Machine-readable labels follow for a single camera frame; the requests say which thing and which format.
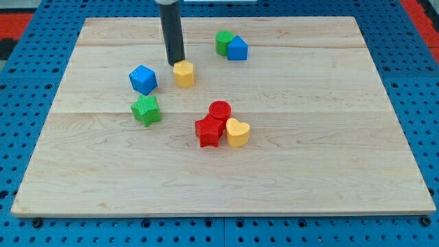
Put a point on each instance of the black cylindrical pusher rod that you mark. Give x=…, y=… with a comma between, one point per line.
x=169, y=11

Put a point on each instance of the blue cube block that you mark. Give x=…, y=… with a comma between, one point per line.
x=143, y=80

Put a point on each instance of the green star block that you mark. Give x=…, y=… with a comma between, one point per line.
x=146, y=110

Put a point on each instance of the red star block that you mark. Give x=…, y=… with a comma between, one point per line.
x=209, y=131

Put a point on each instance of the green cylinder block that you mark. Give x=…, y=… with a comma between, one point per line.
x=222, y=40

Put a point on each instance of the yellow hexagon block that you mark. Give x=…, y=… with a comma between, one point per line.
x=184, y=74

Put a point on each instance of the blue triangle block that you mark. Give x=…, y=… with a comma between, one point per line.
x=237, y=49

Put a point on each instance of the red cylinder block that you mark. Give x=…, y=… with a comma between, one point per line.
x=220, y=110

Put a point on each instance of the yellow heart block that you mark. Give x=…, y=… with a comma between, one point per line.
x=237, y=133

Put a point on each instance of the light wooden board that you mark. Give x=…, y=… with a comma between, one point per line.
x=324, y=137

